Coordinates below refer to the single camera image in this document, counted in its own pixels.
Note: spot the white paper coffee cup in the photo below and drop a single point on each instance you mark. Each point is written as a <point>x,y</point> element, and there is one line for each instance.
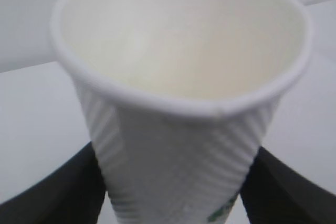
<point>178,95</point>

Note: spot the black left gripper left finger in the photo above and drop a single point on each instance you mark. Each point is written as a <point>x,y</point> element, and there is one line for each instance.
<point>74,193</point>

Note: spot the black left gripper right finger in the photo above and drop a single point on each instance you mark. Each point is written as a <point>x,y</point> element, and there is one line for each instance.
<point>274,193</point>

